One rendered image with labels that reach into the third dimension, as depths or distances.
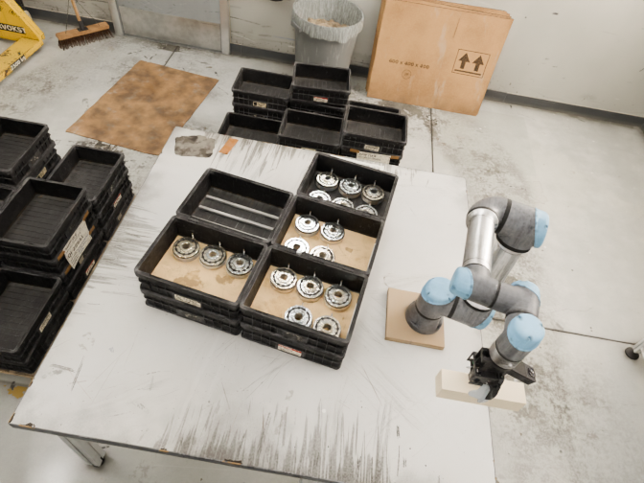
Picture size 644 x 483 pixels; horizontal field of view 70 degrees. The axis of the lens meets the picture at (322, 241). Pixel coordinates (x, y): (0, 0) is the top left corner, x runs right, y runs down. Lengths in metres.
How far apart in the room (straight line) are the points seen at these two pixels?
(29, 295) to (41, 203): 0.46
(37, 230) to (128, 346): 0.96
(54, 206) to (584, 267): 3.25
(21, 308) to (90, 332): 0.75
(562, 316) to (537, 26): 2.45
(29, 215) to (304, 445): 1.76
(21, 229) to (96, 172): 0.58
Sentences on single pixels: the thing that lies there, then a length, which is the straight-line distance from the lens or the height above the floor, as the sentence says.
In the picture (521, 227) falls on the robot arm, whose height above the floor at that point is 1.33.
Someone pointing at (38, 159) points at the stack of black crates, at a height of 0.49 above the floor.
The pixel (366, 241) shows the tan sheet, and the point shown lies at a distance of 1.98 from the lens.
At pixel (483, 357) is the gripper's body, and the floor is 1.28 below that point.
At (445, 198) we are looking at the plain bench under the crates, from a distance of 2.48.
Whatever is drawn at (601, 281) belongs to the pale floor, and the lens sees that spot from 3.61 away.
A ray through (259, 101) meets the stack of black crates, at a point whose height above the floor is 0.42.
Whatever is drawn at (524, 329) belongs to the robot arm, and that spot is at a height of 1.44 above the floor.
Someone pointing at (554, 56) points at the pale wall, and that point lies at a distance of 4.73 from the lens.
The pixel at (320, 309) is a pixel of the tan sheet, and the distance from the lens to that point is 1.75.
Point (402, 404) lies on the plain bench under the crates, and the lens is 1.79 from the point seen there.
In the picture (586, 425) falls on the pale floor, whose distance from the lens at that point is 2.96.
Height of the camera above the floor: 2.32
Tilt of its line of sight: 50 degrees down
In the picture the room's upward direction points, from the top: 10 degrees clockwise
